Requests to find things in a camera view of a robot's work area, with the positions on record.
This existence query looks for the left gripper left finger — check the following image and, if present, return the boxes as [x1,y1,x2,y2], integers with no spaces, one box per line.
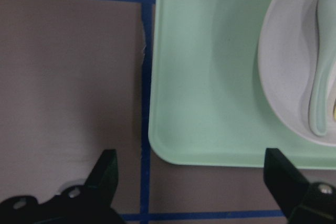
[85,149,118,207]

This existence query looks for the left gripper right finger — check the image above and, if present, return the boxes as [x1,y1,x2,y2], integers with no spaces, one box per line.
[263,148,310,219]

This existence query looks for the white round plate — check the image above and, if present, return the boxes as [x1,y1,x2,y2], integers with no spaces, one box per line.
[258,0,335,146]

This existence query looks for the pale green plastic spoon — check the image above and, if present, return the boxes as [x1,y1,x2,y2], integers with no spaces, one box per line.
[309,0,335,136]

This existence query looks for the light green serving tray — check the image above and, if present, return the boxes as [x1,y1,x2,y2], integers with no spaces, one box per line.
[148,0,335,169]

